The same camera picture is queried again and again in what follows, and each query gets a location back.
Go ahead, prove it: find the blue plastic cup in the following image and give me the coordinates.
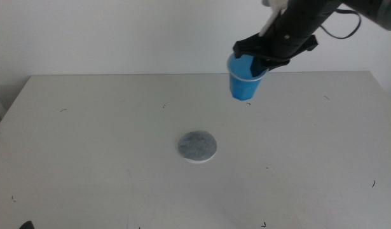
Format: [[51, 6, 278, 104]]
[[226, 52, 269, 102]]

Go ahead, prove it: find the grey round cup mat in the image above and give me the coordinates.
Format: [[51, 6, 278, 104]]
[[177, 130, 218, 164]]

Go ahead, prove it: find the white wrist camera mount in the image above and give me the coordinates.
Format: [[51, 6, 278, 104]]
[[258, 0, 291, 38]]

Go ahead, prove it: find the black cable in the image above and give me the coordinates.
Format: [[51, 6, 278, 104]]
[[319, 8, 363, 40]]

